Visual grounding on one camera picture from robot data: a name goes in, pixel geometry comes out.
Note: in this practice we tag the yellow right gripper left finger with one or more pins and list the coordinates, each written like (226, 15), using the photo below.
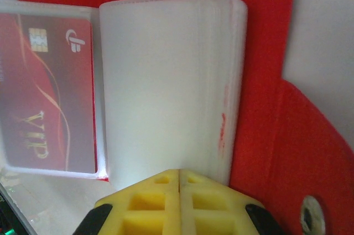
(143, 204)

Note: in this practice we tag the red card holder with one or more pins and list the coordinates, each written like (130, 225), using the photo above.
(276, 80)

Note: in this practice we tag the red credit card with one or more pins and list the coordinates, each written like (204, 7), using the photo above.
(49, 80)

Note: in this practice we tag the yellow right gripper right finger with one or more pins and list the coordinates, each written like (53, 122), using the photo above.
(215, 207)

